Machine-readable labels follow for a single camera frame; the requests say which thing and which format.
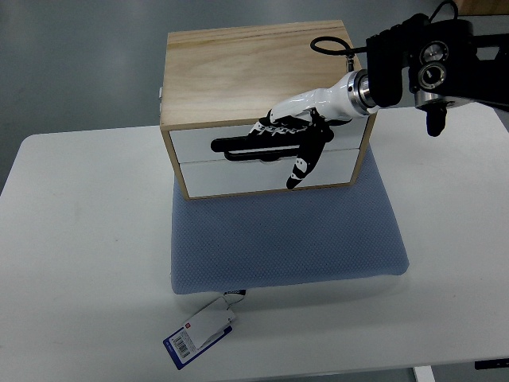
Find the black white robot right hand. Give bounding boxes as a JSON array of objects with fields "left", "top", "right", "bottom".
[{"left": 247, "top": 69, "right": 375, "bottom": 189}]

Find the black drawer handle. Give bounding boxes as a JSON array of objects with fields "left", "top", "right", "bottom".
[{"left": 211, "top": 136, "right": 302, "bottom": 162}]

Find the white top drawer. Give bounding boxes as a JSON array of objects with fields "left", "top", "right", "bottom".
[{"left": 169, "top": 118, "right": 368, "bottom": 163}]

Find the white drawer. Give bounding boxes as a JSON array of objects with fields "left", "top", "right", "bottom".
[
  {"left": 169, "top": 118, "right": 368, "bottom": 163},
  {"left": 181, "top": 150, "right": 359, "bottom": 198}
]

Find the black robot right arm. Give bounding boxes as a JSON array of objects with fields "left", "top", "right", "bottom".
[{"left": 366, "top": 14, "right": 508, "bottom": 137}]

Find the white bottom drawer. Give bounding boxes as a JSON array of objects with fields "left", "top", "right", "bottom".
[{"left": 181, "top": 150, "right": 359, "bottom": 198}]

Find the wooden drawer cabinet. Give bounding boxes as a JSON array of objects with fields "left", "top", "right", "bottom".
[{"left": 160, "top": 21, "right": 376, "bottom": 200}]

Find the blue mesh cushion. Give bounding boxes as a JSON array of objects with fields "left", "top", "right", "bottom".
[{"left": 170, "top": 152, "right": 409, "bottom": 294}]

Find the white side latch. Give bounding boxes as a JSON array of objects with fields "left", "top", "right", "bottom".
[{"left": 158, "top": 86, "right": 163, "bottom": 116}]

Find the cardboard box corner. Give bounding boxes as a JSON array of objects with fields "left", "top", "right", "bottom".
[{"left": 456, "top": 0, "right": 509, "bottom": 16}]

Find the white and blue price tag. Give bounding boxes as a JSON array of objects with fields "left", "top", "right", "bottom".
[{"left": 162, "top": 297, "right": 236, "bottom": 370}]

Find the white table leg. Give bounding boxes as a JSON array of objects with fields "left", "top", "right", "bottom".
[{"left": 413, "top": 366, "right": 436, "bottom": 382}]

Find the black table control panel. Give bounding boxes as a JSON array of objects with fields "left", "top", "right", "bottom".
[{"left": 474, "top": 358, "right": 509, "bottom": 370}]

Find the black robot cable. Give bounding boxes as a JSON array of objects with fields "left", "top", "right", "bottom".
[{"left": 309, "top": 36, "right": 369, "bottom": 72}]

